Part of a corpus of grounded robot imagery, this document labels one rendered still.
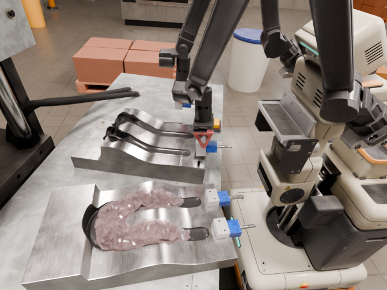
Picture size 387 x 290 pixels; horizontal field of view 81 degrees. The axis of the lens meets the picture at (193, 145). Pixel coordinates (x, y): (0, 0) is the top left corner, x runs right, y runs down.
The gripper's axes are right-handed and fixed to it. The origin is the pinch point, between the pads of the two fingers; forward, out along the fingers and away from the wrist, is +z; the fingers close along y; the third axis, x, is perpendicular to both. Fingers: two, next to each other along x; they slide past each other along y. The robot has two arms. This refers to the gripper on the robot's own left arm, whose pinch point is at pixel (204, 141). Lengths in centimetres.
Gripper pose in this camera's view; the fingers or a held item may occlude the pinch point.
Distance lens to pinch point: 82.1
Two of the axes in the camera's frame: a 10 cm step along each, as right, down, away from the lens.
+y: -1.0, 5.3, -8.4
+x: 9.9, 0.2, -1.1
